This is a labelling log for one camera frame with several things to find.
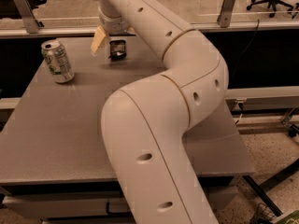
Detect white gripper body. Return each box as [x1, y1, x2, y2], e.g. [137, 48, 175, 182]
[98, 0, 128, 35]

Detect black wire basket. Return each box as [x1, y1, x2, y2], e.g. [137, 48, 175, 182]
[249, 203, 276, 224]

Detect metal bracket post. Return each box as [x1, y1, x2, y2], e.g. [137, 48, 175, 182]
[217, 0, 235, 28]
[13, 0, 41, 34]

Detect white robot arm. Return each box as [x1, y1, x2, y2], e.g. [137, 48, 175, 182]
[101, 0, 228, 224]

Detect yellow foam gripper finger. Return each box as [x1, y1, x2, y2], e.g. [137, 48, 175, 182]
[91, 26, 109, 54]

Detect right metal bracket post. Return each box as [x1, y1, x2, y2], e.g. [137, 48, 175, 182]
[217, 0, 235, 28]

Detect left metal bracket post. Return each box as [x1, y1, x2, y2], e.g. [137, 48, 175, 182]
[13, 0, 41, 34]

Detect white green 7up can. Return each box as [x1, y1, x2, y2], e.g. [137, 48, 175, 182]
[41, 39, 74, 83]

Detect black hanging cable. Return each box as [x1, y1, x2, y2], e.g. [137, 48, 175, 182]
[227, 19, 261, 82]

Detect grey cabinet drawer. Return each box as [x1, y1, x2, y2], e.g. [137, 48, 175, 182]
[2, 185, 239, 220]

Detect black rxbar chocolate wrapper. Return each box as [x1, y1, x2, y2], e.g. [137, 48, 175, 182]
[109, 40, 126, 61]

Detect black drawer handle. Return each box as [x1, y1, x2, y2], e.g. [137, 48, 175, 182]
[106, 202, 132, 217]

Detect black office chair right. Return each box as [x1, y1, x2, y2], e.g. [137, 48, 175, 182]
[247, 0, 294, 18]

